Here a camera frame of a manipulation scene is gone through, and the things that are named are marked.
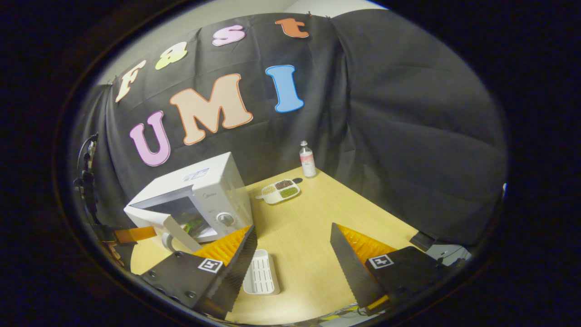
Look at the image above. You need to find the white slotted tray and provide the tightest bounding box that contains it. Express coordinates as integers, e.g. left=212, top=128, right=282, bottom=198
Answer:
left=243, top=249, right=281, bottom=296

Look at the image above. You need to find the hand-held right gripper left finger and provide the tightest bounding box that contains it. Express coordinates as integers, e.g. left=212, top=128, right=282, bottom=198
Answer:
left=140, top=225, right=258, bottom=320

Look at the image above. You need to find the white microwave oven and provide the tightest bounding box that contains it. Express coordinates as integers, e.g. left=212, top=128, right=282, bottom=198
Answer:
left=123, top=152, right=254, bottom=253

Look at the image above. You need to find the clear bottle with pink label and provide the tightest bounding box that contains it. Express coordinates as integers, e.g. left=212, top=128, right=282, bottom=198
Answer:
left=299, top=140, right=317, bottom=178

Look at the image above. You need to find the yellow black striped tape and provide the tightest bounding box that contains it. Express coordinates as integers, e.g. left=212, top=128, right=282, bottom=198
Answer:
left=318, top=303, right=364, bottom=321

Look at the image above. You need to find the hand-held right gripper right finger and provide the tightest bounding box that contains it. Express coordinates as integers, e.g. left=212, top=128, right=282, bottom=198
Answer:
left=330, top=223, right=454, bottom=316

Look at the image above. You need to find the white divided dish of grains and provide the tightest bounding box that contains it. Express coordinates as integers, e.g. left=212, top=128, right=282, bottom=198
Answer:
left=255, top=179, right=301, bottom=205

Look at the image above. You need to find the black box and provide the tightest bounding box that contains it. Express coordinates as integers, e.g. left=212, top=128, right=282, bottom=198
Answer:
left=410, top=231, right=438, bottom=252

